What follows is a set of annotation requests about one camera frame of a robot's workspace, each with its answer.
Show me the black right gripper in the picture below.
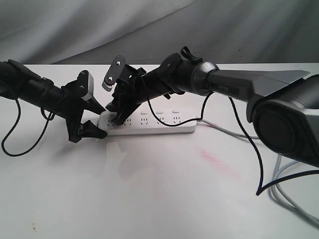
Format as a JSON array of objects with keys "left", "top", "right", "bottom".
[{"left": 105, "top": 65, "right": 146, "bottom": 126}]

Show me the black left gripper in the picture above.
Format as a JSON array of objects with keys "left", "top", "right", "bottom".
[{"left": 56, "top": 80, "right": 107, "bottom": 143}]

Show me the white five-outlet power strip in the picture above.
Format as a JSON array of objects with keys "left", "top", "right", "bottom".
[{"left": 98, "top": 108, "right": 198, "bottom": 136}]

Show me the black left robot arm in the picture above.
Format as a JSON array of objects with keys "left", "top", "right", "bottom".
[{"left": 0, "top": 60, "right": 107, "bottom": 143}]

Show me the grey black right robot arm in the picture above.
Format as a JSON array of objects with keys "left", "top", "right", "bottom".
[{"left": 102, "top": 47, "right": 319, "bottom": 166}]

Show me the grey backdrop cloth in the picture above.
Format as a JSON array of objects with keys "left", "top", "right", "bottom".
[{"left": 0, "top": 0, "right": 319, "bottom": 64}]

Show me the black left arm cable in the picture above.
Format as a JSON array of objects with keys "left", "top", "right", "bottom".
[{"left": 0, "top": 98, "right": 56, "bottom": 157}]

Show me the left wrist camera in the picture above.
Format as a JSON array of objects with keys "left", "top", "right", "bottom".
[{"left": 76, "top": 70, "right": 94, "bottom": 101}]

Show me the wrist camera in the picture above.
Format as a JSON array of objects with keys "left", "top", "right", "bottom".
[
  {"left": 76, "top": 70, "right": 94, "bottom": 101},
  {"left": 102, "top": 55, "right": 126, "bottom": 92}
]

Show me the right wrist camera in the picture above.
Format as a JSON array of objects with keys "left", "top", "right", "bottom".
[{"left": 102, "top": 55, "right": 126, "bottom": 92}]

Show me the grey power cable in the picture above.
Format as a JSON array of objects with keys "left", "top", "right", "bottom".
[{"left": 196, "top": 117, "right": 319, "bottom": 227}]

